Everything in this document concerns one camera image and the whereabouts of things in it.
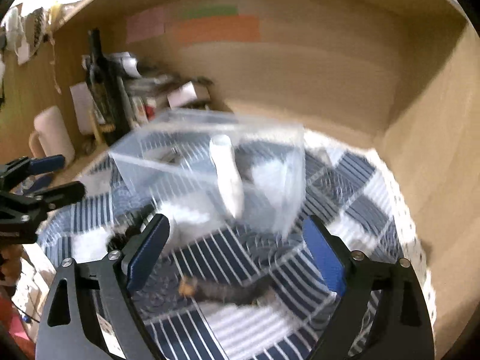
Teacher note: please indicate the white card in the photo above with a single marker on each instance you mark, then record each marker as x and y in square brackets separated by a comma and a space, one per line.
[182, 96]

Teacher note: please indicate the dark wine bottle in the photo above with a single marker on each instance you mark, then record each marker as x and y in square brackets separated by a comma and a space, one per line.
[103, 84]

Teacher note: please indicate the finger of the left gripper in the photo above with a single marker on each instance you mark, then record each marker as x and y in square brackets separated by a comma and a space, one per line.
[59, 196]
[18, 170]

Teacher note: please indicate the orange sticky note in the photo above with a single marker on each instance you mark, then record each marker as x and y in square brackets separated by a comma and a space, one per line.
[217, 28]

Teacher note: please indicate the pink mug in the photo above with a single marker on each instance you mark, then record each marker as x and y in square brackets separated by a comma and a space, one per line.
[50, 136]

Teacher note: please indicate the white paper note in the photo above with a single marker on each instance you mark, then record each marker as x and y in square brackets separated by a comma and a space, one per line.
[83, 102]

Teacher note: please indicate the stack of papers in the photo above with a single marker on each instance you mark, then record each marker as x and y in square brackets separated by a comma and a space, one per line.
[144, 87]

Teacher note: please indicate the blue white patterned cloth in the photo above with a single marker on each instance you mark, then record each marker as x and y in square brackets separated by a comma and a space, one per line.
[351, 190]

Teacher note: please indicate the green sticky note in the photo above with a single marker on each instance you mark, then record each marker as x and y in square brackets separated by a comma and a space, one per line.
[206, 11]

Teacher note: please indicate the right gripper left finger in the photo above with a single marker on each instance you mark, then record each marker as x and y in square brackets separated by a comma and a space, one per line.
[69, 327]

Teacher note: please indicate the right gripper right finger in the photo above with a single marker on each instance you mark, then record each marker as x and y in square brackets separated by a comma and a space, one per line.
[401, 327]

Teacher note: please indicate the pink sticky note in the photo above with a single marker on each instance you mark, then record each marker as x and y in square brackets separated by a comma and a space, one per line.
[146, 24]

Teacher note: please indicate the clear plastic storage box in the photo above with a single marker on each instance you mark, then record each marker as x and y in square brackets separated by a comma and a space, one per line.
[168, 161]

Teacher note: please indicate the silver metal clip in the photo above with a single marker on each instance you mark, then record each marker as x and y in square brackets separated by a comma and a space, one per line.
[210, 291]

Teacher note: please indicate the white handheld massager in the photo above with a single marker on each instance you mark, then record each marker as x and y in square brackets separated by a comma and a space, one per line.
[228, 178]

